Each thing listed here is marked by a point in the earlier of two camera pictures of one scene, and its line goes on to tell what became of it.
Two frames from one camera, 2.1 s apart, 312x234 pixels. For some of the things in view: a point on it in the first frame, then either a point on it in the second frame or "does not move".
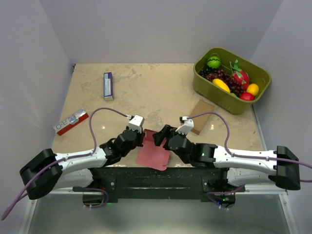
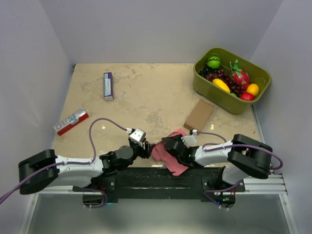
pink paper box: (151, 156) -> (159, 152)
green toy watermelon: (213, 62) does not move
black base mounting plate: (172, 183) does not move
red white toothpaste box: (62, 127) does not move
